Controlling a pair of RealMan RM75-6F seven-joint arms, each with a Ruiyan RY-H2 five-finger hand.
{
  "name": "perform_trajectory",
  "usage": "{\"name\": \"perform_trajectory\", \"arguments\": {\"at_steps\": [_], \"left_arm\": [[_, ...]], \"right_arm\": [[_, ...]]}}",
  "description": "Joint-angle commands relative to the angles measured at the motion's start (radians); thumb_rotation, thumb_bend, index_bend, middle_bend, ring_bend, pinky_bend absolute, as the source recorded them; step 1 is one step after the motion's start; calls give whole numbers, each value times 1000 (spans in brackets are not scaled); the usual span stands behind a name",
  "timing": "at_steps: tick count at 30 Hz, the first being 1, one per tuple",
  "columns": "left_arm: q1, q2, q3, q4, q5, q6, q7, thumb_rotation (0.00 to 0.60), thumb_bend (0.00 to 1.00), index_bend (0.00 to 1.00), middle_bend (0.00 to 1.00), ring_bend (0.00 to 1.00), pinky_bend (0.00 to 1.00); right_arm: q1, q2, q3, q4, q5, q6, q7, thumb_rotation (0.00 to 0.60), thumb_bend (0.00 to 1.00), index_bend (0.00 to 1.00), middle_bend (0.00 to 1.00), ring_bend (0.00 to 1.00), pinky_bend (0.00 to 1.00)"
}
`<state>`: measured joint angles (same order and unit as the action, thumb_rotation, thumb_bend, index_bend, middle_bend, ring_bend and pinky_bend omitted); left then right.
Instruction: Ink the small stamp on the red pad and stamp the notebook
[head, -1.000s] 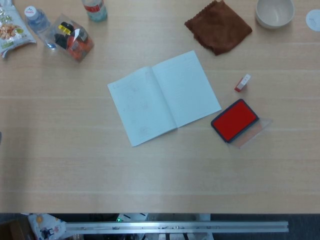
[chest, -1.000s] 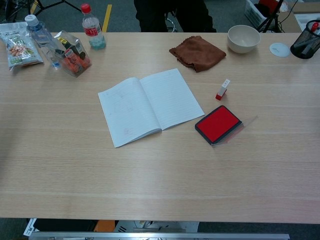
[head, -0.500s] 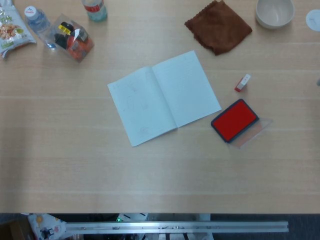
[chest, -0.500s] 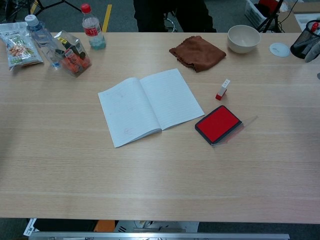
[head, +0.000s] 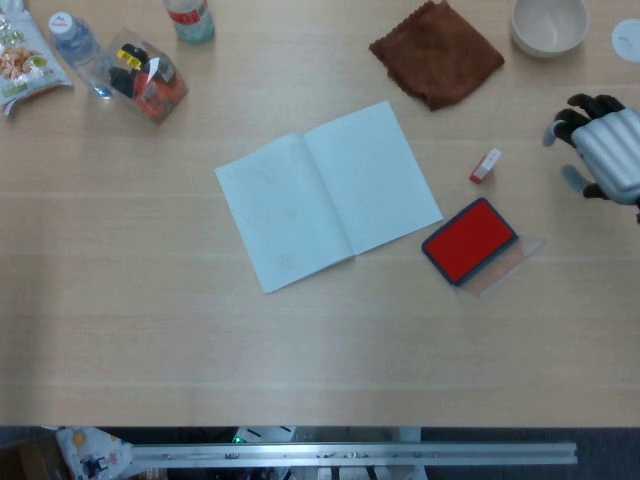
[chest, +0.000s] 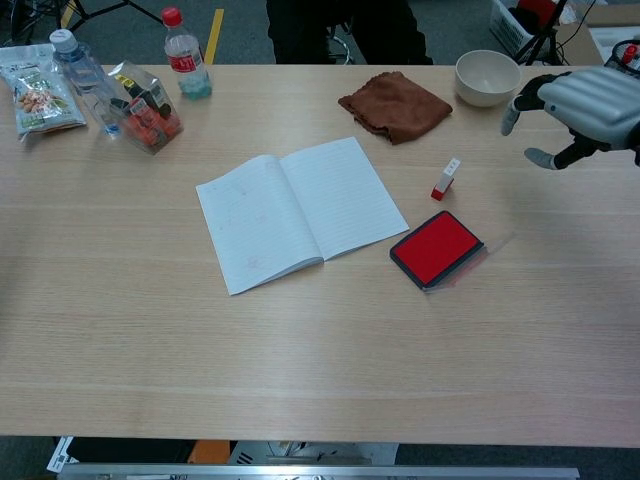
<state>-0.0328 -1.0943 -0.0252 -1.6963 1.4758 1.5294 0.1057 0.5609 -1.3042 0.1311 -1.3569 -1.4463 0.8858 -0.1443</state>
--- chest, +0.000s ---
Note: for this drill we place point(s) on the clear white cap water bottle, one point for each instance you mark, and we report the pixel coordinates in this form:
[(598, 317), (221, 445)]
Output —
[(82, 72)]

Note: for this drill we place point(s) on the white printed label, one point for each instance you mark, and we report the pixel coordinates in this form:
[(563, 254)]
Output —
[(60, 452)]

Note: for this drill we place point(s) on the clear bag of orange items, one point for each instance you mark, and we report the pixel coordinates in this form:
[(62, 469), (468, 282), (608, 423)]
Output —
[(147, 115)]

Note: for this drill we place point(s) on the black mesh pen holder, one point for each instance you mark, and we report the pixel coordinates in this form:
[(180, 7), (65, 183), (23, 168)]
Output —
[(620, 57)]

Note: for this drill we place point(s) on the nut snack bag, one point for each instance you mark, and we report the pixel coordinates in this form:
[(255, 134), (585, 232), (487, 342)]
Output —
[(37, 95)]

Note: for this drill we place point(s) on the brown folded cloth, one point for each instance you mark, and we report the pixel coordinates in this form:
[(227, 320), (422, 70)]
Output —
[(395, 107)]

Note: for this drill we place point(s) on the red cap soda bottle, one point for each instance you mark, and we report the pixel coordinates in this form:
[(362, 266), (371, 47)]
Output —
[(186, 60)]

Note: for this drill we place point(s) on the open lined notebook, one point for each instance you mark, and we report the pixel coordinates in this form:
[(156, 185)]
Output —
[(300, 210)]

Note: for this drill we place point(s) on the person in black trousers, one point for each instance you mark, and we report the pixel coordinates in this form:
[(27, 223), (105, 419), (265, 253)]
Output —
[(385, 30)]

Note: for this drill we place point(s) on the white equipment under table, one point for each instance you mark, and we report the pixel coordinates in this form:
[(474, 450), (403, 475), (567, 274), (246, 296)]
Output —
[(310, 452)]

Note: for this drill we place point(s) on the aluminium rail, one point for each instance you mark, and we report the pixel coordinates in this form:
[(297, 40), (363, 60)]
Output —
[(320, 472)]

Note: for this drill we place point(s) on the orange object under table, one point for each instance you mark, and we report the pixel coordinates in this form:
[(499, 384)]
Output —
[(210, 451)]

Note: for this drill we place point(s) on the red marker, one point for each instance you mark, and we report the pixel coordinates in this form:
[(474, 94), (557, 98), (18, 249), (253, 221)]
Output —
[(631, 51)]

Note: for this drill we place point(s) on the white plastic basket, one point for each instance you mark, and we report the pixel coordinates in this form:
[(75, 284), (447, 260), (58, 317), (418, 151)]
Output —
[(507, 25)]

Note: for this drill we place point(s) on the cream bowl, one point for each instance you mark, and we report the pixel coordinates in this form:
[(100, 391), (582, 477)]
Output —
[(487, 82)]

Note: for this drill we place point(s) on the clear plastic lid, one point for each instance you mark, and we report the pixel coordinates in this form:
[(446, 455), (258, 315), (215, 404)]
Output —
[(492, 252)]

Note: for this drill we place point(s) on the black tripod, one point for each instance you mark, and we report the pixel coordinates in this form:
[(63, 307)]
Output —
[(95, 10), (542, 35)]

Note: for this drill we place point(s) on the red ink pad black case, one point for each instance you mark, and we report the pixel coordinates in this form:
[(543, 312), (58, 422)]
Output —
[(435, 247)]

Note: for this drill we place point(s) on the brown cardboard box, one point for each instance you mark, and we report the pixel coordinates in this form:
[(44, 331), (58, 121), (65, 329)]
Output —
[(582, 45)]

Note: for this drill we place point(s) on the chrome stool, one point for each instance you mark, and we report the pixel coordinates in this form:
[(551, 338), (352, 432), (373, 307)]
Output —
[(340, 42)]

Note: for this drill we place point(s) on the small red white stamp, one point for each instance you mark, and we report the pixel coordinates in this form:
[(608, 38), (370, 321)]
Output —
[(447, 177)]

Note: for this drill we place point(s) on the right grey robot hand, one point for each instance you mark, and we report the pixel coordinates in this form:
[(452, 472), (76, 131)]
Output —
[(590, 100)]

